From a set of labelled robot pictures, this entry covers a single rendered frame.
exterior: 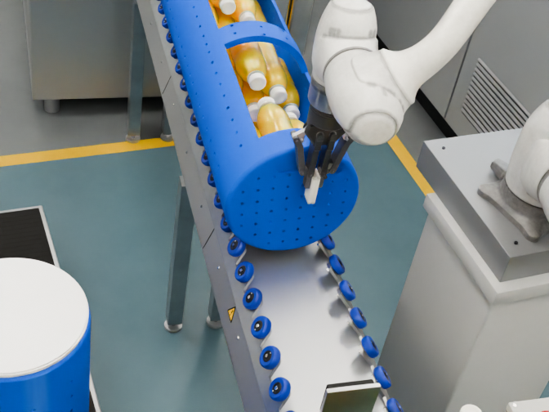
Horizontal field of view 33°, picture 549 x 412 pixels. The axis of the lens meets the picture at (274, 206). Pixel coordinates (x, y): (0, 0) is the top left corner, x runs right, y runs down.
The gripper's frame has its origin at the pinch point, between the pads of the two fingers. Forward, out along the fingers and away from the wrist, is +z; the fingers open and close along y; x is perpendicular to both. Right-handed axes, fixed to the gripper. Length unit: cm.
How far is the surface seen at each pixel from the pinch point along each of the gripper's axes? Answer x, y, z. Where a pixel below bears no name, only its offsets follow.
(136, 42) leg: 160, -10, 69
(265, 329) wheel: -19.9, -11.9, 18.4
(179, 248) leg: 62, -10, 78
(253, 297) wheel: -11.4, -12.2, 18.6
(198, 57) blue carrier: 46.1, -14.5, 0.0
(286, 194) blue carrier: 2.8, -4.0, 4.3
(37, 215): 105, -49, 101
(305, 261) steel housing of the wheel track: 1.8, 3.0, 23.3
